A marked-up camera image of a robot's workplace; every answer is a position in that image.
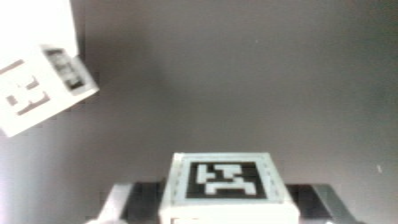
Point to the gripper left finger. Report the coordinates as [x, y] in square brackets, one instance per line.
[114, 206]

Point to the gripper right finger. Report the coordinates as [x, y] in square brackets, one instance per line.
[339, 213]

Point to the white marker cube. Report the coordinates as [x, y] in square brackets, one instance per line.
[44, 84]
[224, 190]

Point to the white marker sheet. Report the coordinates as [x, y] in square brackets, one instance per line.
[35, 30]

